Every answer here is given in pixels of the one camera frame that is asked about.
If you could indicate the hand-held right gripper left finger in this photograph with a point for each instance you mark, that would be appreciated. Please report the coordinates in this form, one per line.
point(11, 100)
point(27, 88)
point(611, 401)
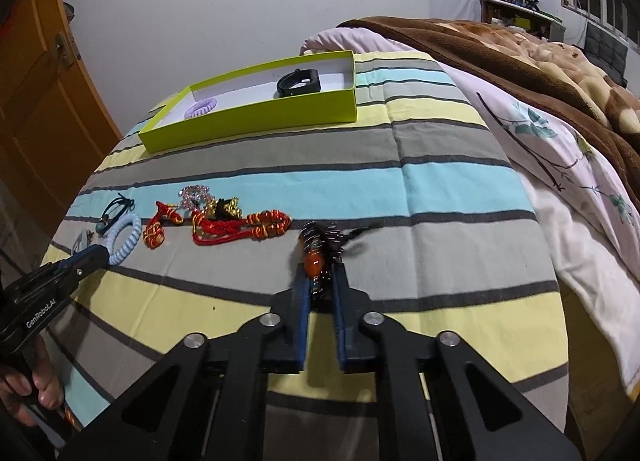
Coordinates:
point(300, 321)

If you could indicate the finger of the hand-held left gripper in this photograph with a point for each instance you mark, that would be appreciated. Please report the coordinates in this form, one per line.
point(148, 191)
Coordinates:
point(87, 260)

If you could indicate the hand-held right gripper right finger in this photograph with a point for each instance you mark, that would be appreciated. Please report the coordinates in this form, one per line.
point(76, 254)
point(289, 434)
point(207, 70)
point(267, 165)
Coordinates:
point(341, 321)

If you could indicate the red knot ornament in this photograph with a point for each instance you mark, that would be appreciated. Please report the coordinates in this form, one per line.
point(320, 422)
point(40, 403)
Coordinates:
point(152, 235)

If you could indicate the pink rhinestone hair clip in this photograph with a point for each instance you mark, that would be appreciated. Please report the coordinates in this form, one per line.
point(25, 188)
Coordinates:
point(195, 196)

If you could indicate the green cardboard box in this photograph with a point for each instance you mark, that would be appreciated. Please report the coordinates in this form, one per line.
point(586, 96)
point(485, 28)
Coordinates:
point(250, 118)

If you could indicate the person's left hand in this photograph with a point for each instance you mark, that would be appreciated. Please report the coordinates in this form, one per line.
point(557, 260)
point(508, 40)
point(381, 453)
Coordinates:
point(45, 373)

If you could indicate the striped bed sheet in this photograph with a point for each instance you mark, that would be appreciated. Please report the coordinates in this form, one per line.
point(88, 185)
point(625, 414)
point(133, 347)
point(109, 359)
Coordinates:
point(350, 181)

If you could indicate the wooden door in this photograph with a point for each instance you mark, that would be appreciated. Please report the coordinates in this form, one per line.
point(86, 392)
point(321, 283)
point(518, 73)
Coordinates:
point(45, 106)

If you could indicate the metal door latch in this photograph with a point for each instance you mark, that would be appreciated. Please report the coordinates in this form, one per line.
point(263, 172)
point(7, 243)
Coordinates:
point(64, 50)

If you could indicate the pink floral quilt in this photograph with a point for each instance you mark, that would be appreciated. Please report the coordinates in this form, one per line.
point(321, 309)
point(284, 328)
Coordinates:
point(550, 166)

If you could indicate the brown fleece blanket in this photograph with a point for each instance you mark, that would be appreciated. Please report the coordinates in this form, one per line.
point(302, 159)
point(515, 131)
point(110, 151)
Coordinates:
point(475, 46)

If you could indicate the black chair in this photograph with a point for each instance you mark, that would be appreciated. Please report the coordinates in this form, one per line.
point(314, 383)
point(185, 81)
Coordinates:
point(605, 51)

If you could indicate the wall shelf unit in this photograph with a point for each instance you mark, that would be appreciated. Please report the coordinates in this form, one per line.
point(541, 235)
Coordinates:
point(525, 21)

